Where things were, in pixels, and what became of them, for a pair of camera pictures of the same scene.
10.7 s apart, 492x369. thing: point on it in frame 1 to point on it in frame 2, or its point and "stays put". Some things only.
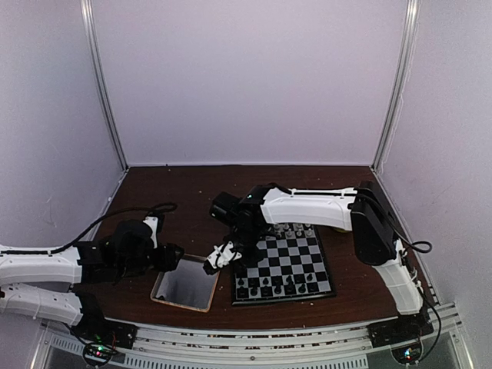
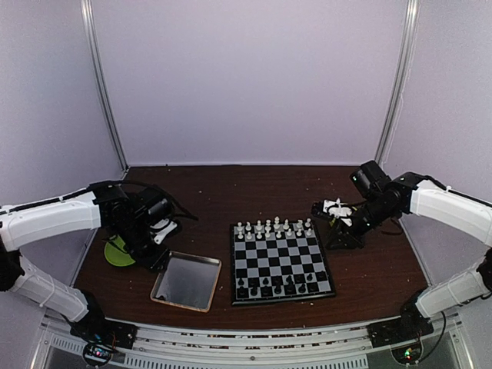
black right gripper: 256,257 to 352,240
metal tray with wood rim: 188,285 stays put
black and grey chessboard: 294,268 stays put
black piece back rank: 241,292 stays put
